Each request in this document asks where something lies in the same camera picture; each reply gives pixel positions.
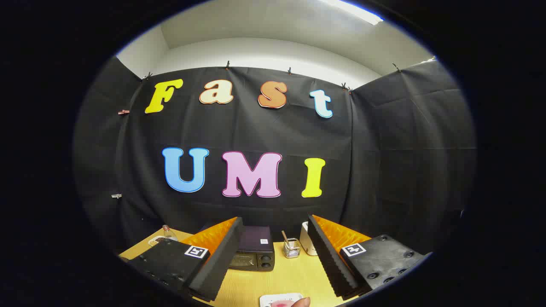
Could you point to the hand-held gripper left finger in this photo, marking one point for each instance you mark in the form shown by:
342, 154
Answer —
222, 260

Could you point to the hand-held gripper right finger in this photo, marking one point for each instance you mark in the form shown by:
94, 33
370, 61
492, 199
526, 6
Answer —
328, 260

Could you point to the black toaster oven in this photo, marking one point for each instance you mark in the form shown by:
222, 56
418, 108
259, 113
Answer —
256, 243

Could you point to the white square plate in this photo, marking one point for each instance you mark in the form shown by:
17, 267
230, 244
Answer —
266, 299

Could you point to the pink meat slice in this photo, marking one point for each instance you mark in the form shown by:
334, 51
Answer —
280, 304

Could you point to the white pop-up toaster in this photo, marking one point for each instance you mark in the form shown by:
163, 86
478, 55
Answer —
306, 241

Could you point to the wooden stick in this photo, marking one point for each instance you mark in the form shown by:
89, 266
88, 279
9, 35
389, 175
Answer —
285, 237

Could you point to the clear plastic water bottle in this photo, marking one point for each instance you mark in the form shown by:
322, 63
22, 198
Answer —
169, 233

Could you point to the small white dish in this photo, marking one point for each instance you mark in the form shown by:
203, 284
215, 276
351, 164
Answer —
154, 241

